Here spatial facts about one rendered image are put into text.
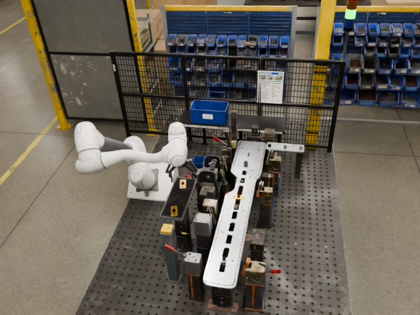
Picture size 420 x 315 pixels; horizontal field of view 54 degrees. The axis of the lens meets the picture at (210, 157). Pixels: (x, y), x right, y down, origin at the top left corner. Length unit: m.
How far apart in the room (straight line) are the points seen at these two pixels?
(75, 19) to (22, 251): 2.49
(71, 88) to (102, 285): 3.12
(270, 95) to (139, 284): 1.79
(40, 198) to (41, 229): 0.48
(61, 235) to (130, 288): 1.62
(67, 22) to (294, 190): 3.12
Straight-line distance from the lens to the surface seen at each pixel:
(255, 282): 2.36
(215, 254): 2.44
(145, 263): 2.84
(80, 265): 3.90
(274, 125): 3.42
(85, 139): 2.57
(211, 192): 2.70
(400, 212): 4.37
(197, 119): 3.45
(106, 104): 5.31
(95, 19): 4.84
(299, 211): 3.13
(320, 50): 3.31
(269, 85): 3.41
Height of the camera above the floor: 2.88
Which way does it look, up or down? 37 degrees down
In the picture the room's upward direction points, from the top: 3 degrees counter-clockwise
